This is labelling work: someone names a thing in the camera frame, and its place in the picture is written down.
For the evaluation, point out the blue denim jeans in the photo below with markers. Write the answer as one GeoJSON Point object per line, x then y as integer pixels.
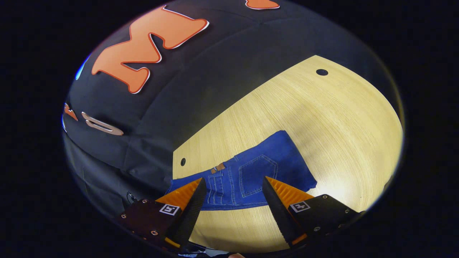
{"type": "Point", "coordinates": [258, 172]}

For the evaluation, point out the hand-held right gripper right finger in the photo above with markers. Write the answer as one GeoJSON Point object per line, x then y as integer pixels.
{"type": "Point", "coordinates": [278, 211]}

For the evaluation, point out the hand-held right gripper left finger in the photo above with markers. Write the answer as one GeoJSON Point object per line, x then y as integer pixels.
{"type": "Point", "coordinates": [192, 211]}

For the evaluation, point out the black backdrop cloth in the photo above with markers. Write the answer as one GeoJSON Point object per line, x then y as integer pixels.
{"type": "Point", "coordinates": [179, 89]}

